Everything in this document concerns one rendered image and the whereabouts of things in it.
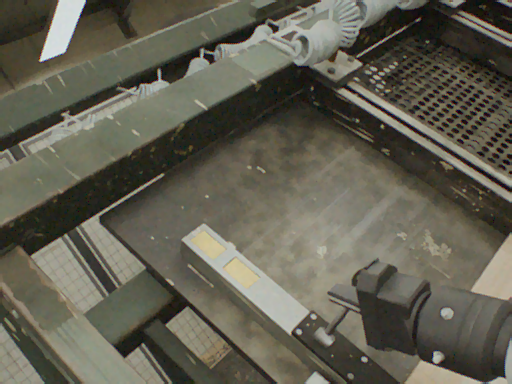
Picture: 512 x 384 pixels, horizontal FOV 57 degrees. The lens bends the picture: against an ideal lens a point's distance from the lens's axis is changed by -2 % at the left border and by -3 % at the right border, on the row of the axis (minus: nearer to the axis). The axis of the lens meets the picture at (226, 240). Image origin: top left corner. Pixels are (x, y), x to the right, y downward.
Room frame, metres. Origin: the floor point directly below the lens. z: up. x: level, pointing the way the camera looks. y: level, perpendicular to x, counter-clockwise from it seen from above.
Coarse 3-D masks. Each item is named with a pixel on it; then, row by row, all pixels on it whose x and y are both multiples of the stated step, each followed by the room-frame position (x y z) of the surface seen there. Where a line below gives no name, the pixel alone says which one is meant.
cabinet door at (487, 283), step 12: (504, 240) 0.83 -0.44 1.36; (504, 252) 0.79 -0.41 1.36; (492, 264) 0.77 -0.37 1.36; (504, 264) 0.77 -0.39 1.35; (480, 276) 0.76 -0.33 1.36; (492, 276) 0.75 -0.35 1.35; (504, 276) 0.75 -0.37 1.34; (480, 288) 0.73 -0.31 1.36; (492, 288) 0.74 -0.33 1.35; (504, 288) 0.74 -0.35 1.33; (420, 360) 0.65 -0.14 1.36; (420, 372) 0.63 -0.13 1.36; (432, 372) 0.63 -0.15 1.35; (444, 372) 0.63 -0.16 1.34
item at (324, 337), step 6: (360, 270) 0.59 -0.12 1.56; (354, 276) 0.59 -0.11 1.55; (354, 282) 0.58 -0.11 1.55; (342, 312) 0.61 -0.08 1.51; (336, 318) 0.61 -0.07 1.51; (342, 318) 0.61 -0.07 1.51; (330, 324) 0.62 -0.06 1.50; (336, 324) 0.61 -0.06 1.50; (318, 330) 0.63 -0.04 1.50; (324, 330) 0.63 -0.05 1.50; (330, 330) 0.62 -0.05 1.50; (318, 336) 0.62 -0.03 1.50; (324, 336) 0.62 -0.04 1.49; (330, 336) 0.62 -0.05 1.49; (324, 342) 0.62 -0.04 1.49; (330, 342) 0.61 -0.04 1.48
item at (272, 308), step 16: (224, 240) 0.75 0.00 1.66; (192, 256) 0.74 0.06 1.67; (208, 256) 0.72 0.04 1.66; (224, 256) 0.73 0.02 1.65; (240, 256) 0.73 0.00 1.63; (208, 272) 0.73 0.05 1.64; (224, 272) 0.71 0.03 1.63; (256, 272) 0.71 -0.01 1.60; (224, 288) 0.72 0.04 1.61; (240, 288) 0.69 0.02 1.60; (256, 288) 0.69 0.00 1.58; (272, 288) 0.69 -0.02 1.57; (240, 304) 0.71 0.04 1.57; (256, 304) 0.67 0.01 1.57; (272, 304) 0.67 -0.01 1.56; (288, 304) 0.67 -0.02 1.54; (256, 320) 0.69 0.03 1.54; (272, 320) 0.66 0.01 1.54; (288, 320) 0.66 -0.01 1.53; (288, 336) 0.65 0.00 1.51; (304, 352) 0.64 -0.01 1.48; (320, 368) 0.62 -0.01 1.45
